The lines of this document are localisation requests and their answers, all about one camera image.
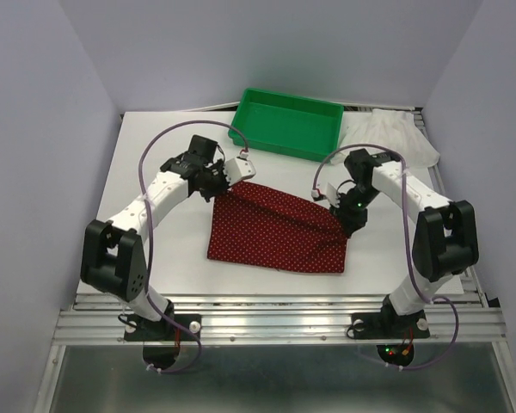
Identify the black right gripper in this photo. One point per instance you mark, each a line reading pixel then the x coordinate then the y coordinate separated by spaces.
pixel 349 221

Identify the red polka dot skirt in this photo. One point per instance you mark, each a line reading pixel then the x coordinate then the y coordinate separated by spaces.
pixel 260 226

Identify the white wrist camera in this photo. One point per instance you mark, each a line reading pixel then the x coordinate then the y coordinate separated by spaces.
pixel 329 193
pixel 238 169

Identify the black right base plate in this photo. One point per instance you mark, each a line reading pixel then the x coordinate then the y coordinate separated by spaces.
pixel 387 327

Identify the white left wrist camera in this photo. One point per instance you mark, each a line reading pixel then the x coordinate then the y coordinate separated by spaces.
pixel 238 169

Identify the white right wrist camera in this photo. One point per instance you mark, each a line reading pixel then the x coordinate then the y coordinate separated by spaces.
pixel 329 193

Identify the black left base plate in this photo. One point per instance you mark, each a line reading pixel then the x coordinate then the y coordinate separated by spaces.
pixel 138 329

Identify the green plastic bin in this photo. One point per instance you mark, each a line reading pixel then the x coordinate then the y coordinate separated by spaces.
pixel 288 125

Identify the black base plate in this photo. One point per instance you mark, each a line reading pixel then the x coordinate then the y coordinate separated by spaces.
pixel 387 327
pixel 138 329

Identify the white skirt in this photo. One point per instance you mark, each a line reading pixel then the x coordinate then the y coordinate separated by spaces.
pixel 381 130

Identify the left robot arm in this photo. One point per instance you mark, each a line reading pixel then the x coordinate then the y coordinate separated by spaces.
pixel 114 260

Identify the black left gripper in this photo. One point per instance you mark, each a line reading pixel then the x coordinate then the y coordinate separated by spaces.
pixel 219 167

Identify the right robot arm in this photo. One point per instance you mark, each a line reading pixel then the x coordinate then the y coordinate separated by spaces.
pixel 439 234

